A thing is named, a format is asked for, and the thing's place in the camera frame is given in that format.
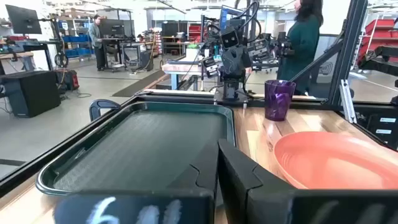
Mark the wooden table blue legs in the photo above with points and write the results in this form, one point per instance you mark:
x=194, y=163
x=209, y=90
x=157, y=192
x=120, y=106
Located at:
x=177, y=67

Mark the red black equipment box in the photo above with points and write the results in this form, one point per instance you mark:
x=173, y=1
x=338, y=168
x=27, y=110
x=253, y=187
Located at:
x=70, y=81

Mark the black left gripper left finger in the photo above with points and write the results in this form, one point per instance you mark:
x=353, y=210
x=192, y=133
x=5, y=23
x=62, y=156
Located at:
x=140, y=208

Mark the black panel white labels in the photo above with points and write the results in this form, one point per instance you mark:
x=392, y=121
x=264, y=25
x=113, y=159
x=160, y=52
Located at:
x=373, y=124

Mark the black aluminium table frame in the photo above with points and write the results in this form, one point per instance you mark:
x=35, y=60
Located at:
x=348, y=46

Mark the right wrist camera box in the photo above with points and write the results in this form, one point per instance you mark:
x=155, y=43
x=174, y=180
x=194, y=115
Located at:
x=230, y=39

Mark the shelf with blue bins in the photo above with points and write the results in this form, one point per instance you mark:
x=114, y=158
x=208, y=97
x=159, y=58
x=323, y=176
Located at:
x=76, y=39

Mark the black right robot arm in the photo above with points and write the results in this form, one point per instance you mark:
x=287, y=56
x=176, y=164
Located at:
x=233, y=88

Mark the black floor mat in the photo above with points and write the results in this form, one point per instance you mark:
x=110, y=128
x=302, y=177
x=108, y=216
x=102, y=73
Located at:
x=136, y=85

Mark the person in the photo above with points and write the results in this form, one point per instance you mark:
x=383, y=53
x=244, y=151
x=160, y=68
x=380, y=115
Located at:
x=94, y=34
x=303, y=43

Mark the purple faceted plastic cup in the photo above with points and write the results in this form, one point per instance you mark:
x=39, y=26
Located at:
x=278, y=102

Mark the aluminium angle bracket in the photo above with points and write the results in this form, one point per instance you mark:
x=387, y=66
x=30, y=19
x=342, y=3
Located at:
x=347, y=102

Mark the red storage shelving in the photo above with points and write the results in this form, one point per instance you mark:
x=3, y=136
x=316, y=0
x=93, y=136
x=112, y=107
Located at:
x=379, y=31

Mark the dark green plastic tray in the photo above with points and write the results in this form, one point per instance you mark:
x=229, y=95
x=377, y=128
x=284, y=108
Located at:
x=140, y=146

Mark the black cabinet box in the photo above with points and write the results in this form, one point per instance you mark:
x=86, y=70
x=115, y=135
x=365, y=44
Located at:
x=31, y=93

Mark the orange plastic plate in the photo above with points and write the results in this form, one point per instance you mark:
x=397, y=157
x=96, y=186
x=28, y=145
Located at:
x=335, y=161

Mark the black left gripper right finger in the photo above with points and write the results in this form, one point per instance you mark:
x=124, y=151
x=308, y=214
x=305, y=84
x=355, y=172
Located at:
x=264, y=202

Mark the black computer monitor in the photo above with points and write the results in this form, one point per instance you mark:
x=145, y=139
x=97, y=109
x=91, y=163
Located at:
x=111, y=28
x=23, y=20

